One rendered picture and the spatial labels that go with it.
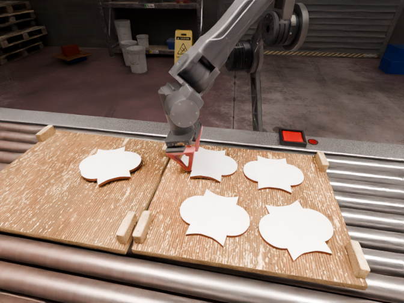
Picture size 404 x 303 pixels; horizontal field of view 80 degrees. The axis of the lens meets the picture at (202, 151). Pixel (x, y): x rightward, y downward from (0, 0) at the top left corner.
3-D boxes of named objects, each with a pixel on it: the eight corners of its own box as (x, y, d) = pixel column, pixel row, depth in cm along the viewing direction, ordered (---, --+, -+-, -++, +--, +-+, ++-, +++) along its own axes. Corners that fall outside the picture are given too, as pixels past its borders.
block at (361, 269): (343, 245, 45) (348, 237, 43) (354, 247, 45) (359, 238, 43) (354, 278, 40) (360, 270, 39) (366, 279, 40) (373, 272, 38)
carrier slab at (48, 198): (55, 133, 79) (53, 129, 78) (175, 147, 73) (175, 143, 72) (-54, 221, 51) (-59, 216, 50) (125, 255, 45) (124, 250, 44)
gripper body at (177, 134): (201, 124, 62) (194, 97, 58) (192, 146, 54) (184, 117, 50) (177, 126, 64) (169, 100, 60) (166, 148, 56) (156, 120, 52)
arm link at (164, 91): (178, 76, 54) (154, 84, 53) (186, 84, 49) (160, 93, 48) (186, 104, 58) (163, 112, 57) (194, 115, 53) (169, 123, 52)
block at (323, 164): (314, 158, 66) (317, 149, 64) (321, 159, 66) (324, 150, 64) (318, 172, 61) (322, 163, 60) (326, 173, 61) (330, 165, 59)
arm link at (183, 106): (211, 77, 56) (184, 51, 51) (232, 90, 46) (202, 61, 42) (179, 116, 58) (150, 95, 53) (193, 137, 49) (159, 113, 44)
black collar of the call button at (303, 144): (278, 132, 80) (279, 128, 79) (302, 134, 79) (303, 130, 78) (280, 145, 74) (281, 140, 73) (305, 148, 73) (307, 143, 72)
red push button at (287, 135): (281, 133, 80) (282, 130, 79) (299, 135, 79) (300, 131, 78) (282, 143, 75) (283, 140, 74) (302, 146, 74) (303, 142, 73)
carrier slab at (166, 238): (177, 146, 73) (177, 142, 72) (318, 160, 68) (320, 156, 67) (132, 253, 45) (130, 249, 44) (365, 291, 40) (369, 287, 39)
